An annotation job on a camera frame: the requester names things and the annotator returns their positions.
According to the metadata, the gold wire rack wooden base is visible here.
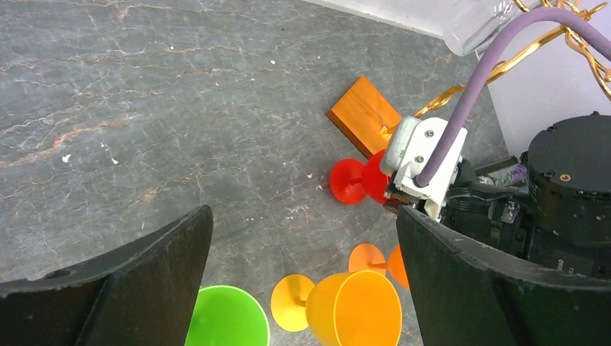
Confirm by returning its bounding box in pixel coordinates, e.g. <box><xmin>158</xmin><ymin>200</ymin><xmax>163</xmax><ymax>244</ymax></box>
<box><xmin>327</xmin><ymin>25</ymin><xmax>610</xmax><ymax>159</ymax></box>

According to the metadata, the orange wine glass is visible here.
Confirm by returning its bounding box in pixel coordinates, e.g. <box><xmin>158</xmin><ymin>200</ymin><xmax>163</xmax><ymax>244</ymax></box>
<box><xmin>347</xmin><ymin>243</ymin><xmax>411</xmax><ymax>290</ymax></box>

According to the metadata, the black poker chip case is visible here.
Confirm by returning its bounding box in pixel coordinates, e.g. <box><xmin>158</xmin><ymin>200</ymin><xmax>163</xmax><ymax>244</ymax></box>
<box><xmin>475</xmin><ymin>156</ymin><xmax>527</xmax><ymax>187</ymax></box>

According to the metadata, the green wine glass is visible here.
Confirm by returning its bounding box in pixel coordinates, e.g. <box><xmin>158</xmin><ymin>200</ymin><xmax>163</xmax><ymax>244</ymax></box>
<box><xmin>185</xmin><ymin>285</ymin><xmax>270</xmax><ymax>346</ymax></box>

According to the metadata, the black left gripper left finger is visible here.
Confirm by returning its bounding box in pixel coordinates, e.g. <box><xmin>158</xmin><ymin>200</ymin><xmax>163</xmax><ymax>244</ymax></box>
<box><xmin>1</xmin><ymin>205</ymin><xmax>213</xmax><ymax>345</ymax></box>

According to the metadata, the clear wine glass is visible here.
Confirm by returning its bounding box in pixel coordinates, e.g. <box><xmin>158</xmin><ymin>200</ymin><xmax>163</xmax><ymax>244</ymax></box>
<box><xmin>442</xmin><ymin>0</ymin><xmax>541</xmax><ymax>56</ymax></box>

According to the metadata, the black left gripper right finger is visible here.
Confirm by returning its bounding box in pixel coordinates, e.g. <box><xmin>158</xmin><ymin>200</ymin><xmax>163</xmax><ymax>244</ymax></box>
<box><xmin>396</xmin><ymin>207</ymin><xmax>610</xmax><ymax>345</ymax></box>

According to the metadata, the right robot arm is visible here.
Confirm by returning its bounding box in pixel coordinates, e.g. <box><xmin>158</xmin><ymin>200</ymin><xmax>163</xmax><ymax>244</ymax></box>
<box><xmin>441</xmin><ymin>112</ymin><xmax>610</xmax><ymax>280</ymax></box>

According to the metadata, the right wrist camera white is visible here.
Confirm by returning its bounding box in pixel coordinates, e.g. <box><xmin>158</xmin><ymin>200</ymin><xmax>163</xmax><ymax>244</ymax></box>
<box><xmin>380</xmin><ymin>117</ymin><xmax>468</xmax><ymax>222</ymax></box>

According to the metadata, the yellow wine glass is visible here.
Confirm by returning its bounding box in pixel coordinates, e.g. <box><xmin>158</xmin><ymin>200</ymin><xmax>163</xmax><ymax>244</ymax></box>
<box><xmin>270</xmin><ymin>270</ymin><xmax>403</xmax><ymax>345</ymax></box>

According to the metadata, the red wine glass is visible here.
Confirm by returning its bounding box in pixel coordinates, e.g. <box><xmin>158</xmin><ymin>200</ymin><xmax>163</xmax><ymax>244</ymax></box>
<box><xmin>329</xmin><ymin>149</ymin><xmax>391</xmax><ymax>205</ymax></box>

